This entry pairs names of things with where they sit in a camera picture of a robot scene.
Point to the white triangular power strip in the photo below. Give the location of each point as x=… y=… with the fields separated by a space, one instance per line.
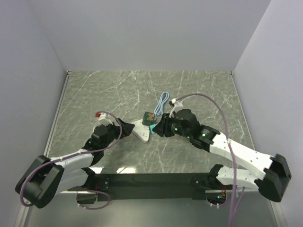
x=141 y=131

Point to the teal cube adapter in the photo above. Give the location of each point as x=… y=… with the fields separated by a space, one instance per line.
x=151 y=127

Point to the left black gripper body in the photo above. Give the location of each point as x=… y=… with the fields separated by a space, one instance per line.
x=113 y=132

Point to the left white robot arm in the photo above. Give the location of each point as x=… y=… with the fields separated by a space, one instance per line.
x=47 y=177

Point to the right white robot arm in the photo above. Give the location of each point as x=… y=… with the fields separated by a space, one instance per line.
x=270 y=175

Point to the dark green plug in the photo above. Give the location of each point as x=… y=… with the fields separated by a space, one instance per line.
x=149 y=118

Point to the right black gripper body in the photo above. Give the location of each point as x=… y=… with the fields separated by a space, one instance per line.
x=174 y=128

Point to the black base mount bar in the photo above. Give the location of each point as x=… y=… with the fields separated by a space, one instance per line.
x=154 y=186

